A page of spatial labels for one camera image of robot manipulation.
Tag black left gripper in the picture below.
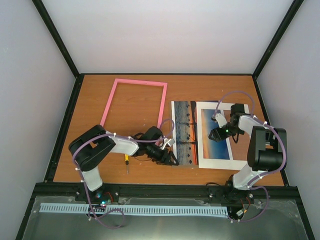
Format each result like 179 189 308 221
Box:
146 143 179 166

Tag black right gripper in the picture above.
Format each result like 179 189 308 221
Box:
208 122 243 143

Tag sunset photo print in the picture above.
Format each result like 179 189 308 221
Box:
171 101 198 167

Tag white photo mat board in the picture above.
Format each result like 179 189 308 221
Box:
195 101 250 171

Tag yellow handled screwdriver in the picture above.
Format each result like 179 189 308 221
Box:
124 154 130 174

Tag pink picture frame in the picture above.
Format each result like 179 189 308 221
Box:
100 78 168 128

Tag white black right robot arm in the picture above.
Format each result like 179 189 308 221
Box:
208 103 287 202

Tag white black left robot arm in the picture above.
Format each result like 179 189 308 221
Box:
68 124 179 202

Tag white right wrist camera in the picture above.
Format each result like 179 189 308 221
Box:
211 113 228 129

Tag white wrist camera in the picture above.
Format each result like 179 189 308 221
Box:
160 138 175 150
211 113 228 129

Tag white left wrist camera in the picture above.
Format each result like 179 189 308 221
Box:
160 138 175 150

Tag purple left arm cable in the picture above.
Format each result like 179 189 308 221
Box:
72 118 175 229

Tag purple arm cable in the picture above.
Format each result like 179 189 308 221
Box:
72 118 175 229
212 90 287 223

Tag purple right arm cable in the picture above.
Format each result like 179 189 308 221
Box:
212 90 287 223

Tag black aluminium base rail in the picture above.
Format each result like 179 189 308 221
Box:
74 182 300 207

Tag light blue slotted cable duct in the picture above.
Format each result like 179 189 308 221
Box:
38 203 228 218

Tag black right corner post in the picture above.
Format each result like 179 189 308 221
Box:
252 0 305 76

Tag black corner post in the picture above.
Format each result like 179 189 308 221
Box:
31 0 81 77
252 0 305 76

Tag black left corner post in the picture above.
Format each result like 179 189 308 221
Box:
31 0 81 77

